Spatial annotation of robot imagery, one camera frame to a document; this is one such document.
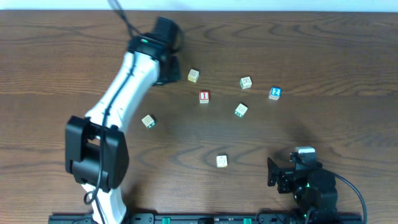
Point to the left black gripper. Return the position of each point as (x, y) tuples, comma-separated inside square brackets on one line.
[(171, 70)]

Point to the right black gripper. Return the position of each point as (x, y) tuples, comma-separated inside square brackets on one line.
[(274, 172)]

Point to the red letter I block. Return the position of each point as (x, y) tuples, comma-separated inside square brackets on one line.
[(204, 97)]

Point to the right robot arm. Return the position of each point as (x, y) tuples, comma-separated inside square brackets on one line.
[(313, 189)]

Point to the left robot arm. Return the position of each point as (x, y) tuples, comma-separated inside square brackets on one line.
[(95, 145)]

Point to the yellow-edged wooden block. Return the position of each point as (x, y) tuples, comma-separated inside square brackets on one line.
[(193, 75)]

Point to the plain wooden block front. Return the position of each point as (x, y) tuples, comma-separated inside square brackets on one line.
[(221, 161)]

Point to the green block left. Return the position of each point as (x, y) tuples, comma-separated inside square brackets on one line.
[(149, 121)]

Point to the green block centre right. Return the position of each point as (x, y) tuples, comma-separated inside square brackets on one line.
[(241, 110)]

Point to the green picture block upper right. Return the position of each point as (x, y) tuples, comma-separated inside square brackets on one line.
[(245, 82)]

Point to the blue number 2 block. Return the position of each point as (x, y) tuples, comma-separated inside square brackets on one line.
[(275, 93)]

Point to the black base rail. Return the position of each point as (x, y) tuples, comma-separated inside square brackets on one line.
[(149, 218)]

